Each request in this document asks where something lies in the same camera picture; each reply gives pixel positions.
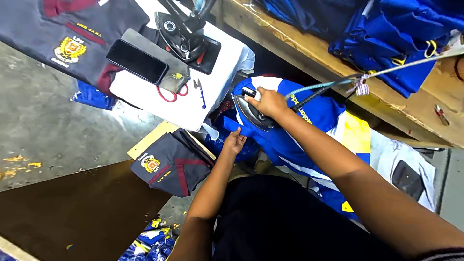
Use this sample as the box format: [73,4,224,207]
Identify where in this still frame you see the grey folded cloth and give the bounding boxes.
[121,28,191,93]

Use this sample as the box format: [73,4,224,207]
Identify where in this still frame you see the black iron cable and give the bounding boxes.
[290,78,357,112]

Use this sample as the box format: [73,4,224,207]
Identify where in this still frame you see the blue thread snips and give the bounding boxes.
[194,78,207,109]

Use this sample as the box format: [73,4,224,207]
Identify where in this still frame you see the person's left forearm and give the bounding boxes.
[167,146,236,261]

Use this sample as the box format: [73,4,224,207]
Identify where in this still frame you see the person's right hand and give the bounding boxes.
[244,86,289,120]

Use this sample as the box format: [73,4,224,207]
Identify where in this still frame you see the pile of blue garments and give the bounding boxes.
[254,0,464,99]

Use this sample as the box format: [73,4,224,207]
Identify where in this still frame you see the black iron rest pad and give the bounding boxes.
[165,35,222,75]

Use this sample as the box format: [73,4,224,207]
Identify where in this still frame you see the steam iron with white button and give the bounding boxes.
[234,86,276,132]

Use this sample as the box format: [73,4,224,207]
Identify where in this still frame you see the blue plastic packet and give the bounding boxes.
[71,79,116,110]

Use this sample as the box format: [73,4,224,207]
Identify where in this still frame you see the wooden shelf table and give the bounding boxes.
[214,0,464,149]

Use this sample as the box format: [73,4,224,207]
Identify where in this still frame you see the person's body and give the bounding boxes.
[212,175,406,261]

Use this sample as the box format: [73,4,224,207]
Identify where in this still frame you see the blue plastic bag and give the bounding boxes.
[204,101,261,163]

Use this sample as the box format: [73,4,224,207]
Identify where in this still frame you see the white ironing board cover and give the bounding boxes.
[312,110,438,232]

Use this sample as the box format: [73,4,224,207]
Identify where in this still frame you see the dark grey maroon-trimmed garment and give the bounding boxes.
[0,0,150,110]

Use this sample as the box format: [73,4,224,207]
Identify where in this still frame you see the black smartphone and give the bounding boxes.
[106,39,169,85]

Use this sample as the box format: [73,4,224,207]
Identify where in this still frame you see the person's legs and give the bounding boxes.
[228,159,298,182]

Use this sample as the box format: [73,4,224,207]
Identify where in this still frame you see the blue iron hose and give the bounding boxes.
[285,75,362,101]

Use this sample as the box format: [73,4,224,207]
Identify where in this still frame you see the white table cloth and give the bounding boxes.
[109,0,256,141]

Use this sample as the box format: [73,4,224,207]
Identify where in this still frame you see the black steam iron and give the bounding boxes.
[155,0,218,63]

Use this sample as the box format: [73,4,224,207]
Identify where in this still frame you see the red-handled scissors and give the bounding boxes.
[156,83,189,103]

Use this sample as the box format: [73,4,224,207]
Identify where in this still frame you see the folded grey embroidered shirt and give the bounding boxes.
[130,128,215,198]

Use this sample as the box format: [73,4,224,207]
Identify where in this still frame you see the light wooden board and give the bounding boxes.
[127,120,217,161]

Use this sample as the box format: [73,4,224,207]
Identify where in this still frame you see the red and silver small tool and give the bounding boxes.
[434,105,450,126]

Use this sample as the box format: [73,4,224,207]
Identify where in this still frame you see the blue and white garment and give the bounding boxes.
[223,76,346,181]

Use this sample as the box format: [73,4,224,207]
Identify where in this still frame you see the person's right forearm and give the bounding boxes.
[275,108,464,259]

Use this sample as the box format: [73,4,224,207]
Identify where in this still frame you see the brown board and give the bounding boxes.
[0,159,173,261]

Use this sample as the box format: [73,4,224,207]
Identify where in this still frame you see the person's left hand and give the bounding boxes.
[224,127,248,156]

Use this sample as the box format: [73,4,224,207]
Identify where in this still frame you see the striped cloth tie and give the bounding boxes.
[354,74,370,96]

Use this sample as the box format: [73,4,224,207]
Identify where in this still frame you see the pile of blue yellow packets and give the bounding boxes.
[118,217,179,261]

